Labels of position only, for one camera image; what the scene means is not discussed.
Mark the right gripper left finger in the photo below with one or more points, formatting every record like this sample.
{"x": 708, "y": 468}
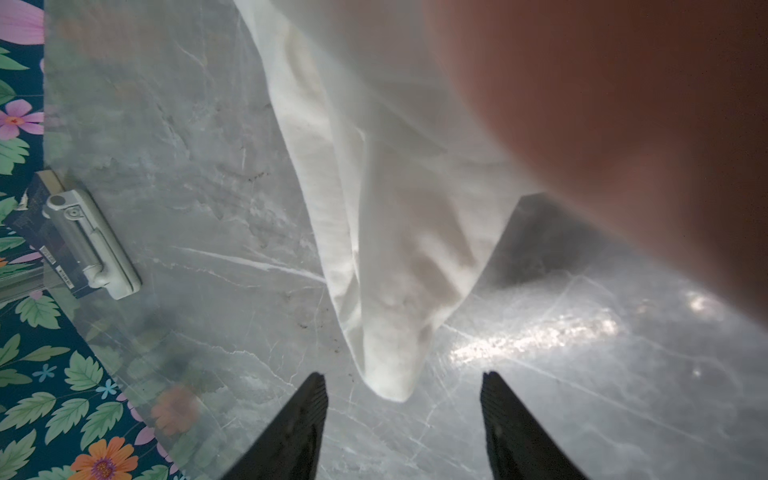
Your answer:
{"x": 289, "y": 447}

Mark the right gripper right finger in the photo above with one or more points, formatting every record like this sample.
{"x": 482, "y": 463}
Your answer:
{"x": 518, "y": 447}

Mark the white cloth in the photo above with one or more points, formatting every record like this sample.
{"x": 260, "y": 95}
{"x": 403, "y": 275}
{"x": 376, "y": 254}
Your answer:
{"x": 407, "y": 196}

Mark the pink cloth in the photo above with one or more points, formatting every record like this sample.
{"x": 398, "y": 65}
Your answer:
{"x": 648, "y": 118}

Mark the white plastic clip device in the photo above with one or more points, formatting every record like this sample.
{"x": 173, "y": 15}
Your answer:
{"x": 100, "y": 257}

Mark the dark blue card packet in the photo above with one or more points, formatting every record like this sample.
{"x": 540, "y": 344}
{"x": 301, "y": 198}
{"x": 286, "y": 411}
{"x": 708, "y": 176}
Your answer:
{"x": 28, "y": 220}

